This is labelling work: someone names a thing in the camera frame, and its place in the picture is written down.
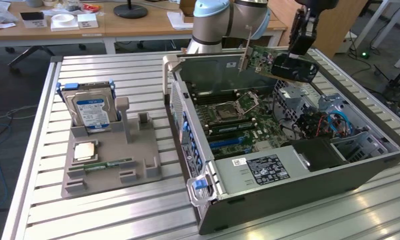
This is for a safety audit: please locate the blue PCIe expansion slot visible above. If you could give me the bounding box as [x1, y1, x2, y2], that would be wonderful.
[208, 136, 247, 148]

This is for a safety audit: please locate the CPU with metal lid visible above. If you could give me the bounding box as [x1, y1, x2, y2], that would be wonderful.
[72, 142, 97, 162]

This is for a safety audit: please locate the green RAM stick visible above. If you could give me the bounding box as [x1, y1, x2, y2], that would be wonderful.
[83, 159, 135, 172]

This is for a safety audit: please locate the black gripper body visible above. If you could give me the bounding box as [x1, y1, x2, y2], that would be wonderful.
[287, 0, 342, 60]

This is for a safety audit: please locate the clear plastic bag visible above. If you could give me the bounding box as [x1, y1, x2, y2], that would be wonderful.
[0, 0, 20, 24]

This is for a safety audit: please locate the crumpled white paper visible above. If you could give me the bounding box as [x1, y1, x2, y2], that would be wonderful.
[41, 7, 71, 16]

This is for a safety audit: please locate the white device box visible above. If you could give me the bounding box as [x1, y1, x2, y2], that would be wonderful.
[332, 31, 359, 58]

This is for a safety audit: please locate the metal disk bay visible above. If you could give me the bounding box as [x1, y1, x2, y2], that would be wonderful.
[330, 131, 394, 163]

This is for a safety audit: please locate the black stand with cables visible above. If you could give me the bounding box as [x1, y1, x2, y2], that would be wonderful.
[372, 42, 400, 111]

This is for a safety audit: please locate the hard disk with blue caddy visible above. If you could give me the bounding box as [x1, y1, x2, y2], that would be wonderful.
[55, 80, 117, 135]

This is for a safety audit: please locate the brown cardboard box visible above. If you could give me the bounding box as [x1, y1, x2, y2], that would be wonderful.
[179, 0, 196, 18]

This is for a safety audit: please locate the white tape roll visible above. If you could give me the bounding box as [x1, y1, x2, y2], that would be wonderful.
[51, 13, 75, 26]

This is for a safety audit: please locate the stack of white papers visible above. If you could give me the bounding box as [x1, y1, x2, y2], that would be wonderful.
[165, 11, 196, 31]

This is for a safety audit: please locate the white box with black top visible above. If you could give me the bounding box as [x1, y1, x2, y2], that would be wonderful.
[19, 11, 49, 29]

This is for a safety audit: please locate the black round lamp base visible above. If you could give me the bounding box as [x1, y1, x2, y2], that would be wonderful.
[112, 0, 149, 19]

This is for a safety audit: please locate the grey power supply unit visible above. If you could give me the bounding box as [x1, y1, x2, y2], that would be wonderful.
[206, 145, 314, 196]

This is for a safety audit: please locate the blue wire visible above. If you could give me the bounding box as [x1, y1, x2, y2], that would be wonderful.
[327, 109, 355, 138]

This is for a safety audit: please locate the flat white box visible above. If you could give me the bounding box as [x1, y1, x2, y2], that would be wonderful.
[49, 19, 81, 32]

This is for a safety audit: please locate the wooden desk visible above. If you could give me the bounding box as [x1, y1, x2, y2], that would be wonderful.
[0, 0, 108, 55]
[104, 0, 290, 55]

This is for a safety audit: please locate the wooden cabinet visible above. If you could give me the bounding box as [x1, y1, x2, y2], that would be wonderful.
[271, 0, 370, 58]

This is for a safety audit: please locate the CPU socket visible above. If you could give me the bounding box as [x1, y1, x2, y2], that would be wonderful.
[214, 101, 242, 124]

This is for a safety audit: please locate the perforated metal drive cage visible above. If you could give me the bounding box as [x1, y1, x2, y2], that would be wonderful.
[272, 79, 324, 118]

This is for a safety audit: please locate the graphics card with black cooler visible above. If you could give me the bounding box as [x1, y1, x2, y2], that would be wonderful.
[236, 27, 322, 85]

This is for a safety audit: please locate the plain white box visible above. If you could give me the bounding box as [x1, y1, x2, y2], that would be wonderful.
[76, 13, 100, 30]

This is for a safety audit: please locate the open grey PC case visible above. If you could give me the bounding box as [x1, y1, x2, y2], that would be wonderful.
[161, 44, 400, 236]

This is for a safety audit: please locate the green motherboard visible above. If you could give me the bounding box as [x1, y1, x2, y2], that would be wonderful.
[188, 83, 290, 161]

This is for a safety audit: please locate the blue case latch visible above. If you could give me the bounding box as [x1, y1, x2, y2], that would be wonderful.
[192, 177, 208, 193]

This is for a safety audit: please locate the white table frame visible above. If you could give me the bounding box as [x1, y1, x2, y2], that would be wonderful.
[350, 0, 400, 69]

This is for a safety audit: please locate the grey printed parts rack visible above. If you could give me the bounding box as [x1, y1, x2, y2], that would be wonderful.
[60, 96, 164, 200]

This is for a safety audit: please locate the black wire bundle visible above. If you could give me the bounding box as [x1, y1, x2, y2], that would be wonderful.
[292, 112, 334, 140]

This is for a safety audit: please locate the black office chair base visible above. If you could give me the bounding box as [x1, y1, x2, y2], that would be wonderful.
[4, 43, 88, 75]

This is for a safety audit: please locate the metal socket cover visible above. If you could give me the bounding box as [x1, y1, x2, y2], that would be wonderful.
[235, 90, 266, 114]

